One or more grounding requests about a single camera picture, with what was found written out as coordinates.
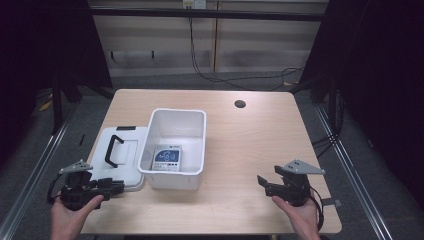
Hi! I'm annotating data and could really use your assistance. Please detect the dark curtain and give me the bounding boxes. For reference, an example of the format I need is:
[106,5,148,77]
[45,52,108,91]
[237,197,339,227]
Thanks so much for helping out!
[0,0,114,168]
[299,0,424,211]

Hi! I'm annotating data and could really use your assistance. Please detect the white lid with black handle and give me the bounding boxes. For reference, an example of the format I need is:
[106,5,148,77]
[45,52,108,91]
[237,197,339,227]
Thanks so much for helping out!
[88,125,150,193]

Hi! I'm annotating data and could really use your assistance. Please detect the aluminium floor rail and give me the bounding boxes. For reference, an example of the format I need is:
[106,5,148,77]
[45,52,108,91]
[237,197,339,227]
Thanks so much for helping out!
[314,105,395,240]
[0,106,78,240]

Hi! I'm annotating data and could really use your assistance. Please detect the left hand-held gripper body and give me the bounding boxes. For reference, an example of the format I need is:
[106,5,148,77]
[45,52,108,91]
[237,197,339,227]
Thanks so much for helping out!
[58,159,105,212]

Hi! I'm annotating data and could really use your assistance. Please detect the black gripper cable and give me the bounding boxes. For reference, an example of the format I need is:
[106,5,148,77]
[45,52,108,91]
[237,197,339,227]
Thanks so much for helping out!
[309,185,326,232]
[46,173,65,206]

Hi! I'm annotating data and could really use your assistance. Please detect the grey tape strip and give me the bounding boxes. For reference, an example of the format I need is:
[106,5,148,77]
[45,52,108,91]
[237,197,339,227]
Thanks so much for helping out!
[321,197,343,209]

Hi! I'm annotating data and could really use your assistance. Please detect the blue and white box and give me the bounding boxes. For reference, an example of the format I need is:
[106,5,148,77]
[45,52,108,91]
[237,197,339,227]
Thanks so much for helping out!
[151,144,183,173]

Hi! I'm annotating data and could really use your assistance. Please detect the black wall cable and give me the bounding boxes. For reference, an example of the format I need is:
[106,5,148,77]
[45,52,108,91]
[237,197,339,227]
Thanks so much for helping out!
[188,17,305,92]

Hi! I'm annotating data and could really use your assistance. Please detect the black metal stand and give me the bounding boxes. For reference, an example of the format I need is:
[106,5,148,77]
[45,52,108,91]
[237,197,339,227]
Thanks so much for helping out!
[49,78,116,136]

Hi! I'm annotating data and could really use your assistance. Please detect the white plastic storage bin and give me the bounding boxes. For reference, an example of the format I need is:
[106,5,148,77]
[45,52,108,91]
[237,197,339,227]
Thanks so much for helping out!
[137,107,208,191]

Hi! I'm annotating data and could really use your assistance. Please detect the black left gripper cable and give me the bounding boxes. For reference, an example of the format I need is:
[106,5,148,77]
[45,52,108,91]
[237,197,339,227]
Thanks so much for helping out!
[46,173,65,206]

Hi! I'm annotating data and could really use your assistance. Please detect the person's left hand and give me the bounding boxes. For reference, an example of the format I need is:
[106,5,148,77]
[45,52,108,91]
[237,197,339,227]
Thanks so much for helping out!
[49,194,105,240]

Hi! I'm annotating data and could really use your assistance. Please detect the black horizontal bar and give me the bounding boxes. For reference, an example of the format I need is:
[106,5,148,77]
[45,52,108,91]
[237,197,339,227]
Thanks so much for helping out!
[89,7,327,23]

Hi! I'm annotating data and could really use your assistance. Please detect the person's right hand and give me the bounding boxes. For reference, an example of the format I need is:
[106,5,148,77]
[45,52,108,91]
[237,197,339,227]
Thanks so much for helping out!
[271,195,323,240]

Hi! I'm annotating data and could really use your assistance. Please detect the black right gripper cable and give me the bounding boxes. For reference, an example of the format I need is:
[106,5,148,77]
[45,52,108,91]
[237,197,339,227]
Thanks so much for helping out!
[309,185,326,232]

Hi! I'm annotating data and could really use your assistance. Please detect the black floor cables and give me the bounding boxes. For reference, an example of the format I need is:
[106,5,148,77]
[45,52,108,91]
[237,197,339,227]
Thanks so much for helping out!
[311,89,344,160]

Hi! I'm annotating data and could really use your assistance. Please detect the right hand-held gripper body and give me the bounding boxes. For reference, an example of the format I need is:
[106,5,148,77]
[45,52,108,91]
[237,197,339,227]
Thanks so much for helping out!
[279,159,326,208]

